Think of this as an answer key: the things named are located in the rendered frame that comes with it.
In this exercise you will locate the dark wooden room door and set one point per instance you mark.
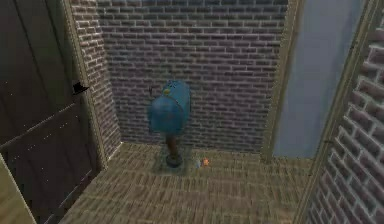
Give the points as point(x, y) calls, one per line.
point(36, 100)

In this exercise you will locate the pale blue room door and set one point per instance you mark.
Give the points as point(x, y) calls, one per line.
point(313, 80)

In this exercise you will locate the blue mailbox on post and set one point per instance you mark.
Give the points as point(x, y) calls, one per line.
point(170, 110)

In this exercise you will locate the small orange and blue object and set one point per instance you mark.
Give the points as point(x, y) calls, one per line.
point(203, 162)

